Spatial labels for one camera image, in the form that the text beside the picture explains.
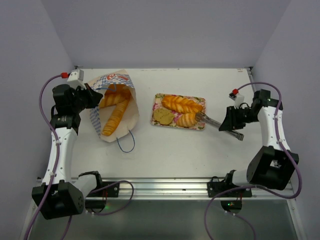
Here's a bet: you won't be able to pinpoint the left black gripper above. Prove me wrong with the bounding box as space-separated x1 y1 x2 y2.
71 83 103 113

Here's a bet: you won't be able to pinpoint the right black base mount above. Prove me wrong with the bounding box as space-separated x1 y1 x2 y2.
206 176 253 214

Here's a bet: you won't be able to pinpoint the floral tray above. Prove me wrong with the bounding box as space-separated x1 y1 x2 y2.
150 93 206 131

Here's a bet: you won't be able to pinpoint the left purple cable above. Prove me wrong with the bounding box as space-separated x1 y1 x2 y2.
23 72 73 240

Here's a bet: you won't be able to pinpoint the purple cable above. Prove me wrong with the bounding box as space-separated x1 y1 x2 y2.
203 81 303 240
23 72 73 240

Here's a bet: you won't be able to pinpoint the braided fake bread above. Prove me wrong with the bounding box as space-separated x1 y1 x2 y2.
161 95 203 114

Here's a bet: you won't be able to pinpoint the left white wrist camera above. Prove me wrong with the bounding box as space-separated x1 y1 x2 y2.
67 69 86 89

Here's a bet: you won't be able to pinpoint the paper bag with blue pattern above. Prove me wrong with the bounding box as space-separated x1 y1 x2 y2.
88 69 140 153

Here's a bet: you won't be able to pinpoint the metal tongs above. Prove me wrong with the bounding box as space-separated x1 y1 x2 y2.
195 112 244 141

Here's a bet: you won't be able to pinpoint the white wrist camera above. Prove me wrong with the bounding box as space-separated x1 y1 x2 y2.
229 88 245 108
67 69 86 89

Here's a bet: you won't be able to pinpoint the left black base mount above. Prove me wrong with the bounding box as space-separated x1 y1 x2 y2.
85 183 120 213

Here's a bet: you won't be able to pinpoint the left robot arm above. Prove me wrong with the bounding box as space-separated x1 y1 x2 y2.
31 83 104 220

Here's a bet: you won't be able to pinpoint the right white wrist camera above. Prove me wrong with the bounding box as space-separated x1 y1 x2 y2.
229 88 245 108

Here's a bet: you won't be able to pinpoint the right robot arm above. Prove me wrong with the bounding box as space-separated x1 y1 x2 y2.
219 89 299 190

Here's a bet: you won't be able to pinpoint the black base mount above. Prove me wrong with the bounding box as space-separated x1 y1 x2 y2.
206 176 253 214
85 183 120 213

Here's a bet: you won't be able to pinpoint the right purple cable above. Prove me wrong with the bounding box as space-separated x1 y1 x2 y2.
203 81 303 240

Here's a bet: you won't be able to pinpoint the aluminium rail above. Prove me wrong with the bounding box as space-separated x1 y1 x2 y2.
37 176 295 201

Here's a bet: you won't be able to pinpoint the long sliced fake baguette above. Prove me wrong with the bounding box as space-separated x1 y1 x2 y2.
101 98 130 136

